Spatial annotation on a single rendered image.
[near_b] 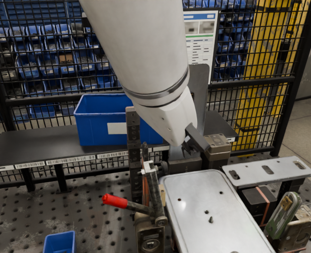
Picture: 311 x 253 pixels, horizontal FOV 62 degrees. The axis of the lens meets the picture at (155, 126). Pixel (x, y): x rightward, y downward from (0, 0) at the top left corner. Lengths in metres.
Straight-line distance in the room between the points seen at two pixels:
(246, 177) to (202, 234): 0.27
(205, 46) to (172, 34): 0.83
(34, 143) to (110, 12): 0.86
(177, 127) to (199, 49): 0.75
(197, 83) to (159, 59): 0.55
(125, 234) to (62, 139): 0.43
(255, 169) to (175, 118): 0.64
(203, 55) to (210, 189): 0.53
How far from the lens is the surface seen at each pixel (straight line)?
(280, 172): 0.95
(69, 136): 1.02
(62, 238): 1.03
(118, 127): 0.90
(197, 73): 0.77
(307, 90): 3.87
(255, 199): 0.85
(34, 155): 0.97
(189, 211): 0.75
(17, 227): 1.22
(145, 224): 0.65
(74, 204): 1.21
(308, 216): 0.77
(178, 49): 0.25
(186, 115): 0.33
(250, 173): 0.91
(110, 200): 0.58
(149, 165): 0.56
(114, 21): 0.21
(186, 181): 0.83
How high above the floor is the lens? 1.56
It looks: 31 degrees down
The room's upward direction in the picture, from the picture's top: straight up
